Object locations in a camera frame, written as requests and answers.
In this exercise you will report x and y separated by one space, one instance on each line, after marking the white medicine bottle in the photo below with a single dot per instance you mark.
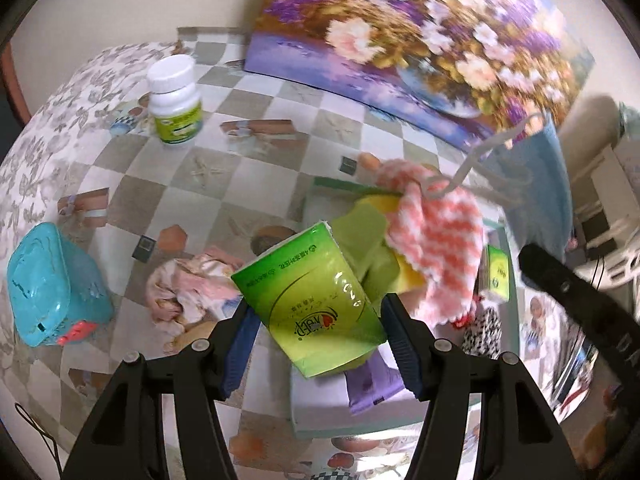
175 110

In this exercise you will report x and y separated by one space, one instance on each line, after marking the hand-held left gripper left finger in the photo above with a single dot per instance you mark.
240 355

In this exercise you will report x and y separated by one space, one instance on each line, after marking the leopard print scrunchie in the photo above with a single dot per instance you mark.
482 332

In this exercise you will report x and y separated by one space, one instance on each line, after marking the green tissue packet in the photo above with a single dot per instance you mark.
310 300
497 272

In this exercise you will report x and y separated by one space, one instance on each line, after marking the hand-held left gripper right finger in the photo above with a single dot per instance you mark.
402 345

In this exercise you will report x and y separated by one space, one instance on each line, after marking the blue gift bag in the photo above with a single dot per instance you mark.
535 180

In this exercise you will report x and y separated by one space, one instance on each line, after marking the floral painting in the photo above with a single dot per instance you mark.
400 20

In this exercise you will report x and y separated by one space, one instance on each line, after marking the purple packet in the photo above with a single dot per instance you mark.
372 385

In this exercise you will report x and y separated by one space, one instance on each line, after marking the butterfly print tablecloth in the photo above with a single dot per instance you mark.
60 110

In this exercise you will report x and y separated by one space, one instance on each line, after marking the reddish brown furniture edge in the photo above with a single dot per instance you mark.
10 80

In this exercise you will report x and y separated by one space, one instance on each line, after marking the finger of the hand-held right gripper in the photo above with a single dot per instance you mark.
565 285

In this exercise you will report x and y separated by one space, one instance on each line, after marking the pink crumpled cloth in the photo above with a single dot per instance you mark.
180 285

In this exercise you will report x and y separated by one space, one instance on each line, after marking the teal plastic box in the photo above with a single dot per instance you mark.
50 280

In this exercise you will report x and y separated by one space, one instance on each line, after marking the pink white chevron cloth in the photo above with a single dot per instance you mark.
435 240

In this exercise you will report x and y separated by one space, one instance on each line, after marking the checkered printed tablecloth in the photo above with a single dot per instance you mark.
210 195

